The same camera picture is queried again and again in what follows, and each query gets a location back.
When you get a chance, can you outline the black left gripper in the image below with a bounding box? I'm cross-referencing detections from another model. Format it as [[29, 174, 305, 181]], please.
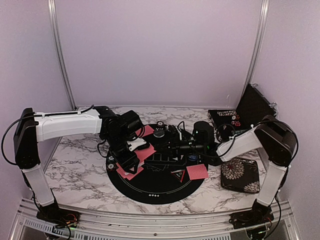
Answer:
[[104, 132, 140, 174]]

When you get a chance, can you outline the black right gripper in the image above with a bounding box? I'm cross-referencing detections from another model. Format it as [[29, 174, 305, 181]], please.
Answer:
[[154, 134, 206, 162]]

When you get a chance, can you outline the blue small blind button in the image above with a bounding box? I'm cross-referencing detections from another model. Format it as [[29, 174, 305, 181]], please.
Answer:
[[187, 155, 198, 163]]

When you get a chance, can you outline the red card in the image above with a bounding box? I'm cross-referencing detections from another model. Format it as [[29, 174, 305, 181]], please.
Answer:
[[125, 167, 145, 179], [141, 125, 155, 138], [193, 164, 208, 174], [116, 168, 138, 181], [187, 165, 209, 180]]

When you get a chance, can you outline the red playing card deck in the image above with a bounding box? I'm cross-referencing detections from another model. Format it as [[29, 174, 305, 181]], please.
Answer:
[[115, 151, 140, 174]]

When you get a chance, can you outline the black dealer button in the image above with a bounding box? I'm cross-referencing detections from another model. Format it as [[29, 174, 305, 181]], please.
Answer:
[[153, 128, 165, 138]]

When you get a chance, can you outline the red triangle all-in marker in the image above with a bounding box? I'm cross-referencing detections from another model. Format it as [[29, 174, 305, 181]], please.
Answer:
[[170, 169, 186, 183]]

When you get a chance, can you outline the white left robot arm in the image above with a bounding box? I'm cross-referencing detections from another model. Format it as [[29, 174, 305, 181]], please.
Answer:
[[13, 105, 148, 223]]

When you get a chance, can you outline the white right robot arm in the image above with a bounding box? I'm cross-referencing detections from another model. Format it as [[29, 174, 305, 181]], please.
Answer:
[[161, 115, 299, 224]]

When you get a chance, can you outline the floral patterned pouch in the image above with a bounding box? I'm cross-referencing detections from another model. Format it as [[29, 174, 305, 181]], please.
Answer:
[[220, 157, 260, 194]]

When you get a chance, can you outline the black poker chip case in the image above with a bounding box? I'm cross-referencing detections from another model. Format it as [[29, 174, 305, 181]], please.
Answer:
[[208, 84, 277, 135]]

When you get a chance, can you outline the round black poker mat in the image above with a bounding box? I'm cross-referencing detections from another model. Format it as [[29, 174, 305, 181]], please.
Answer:
[[106, 124, 208, 205]]

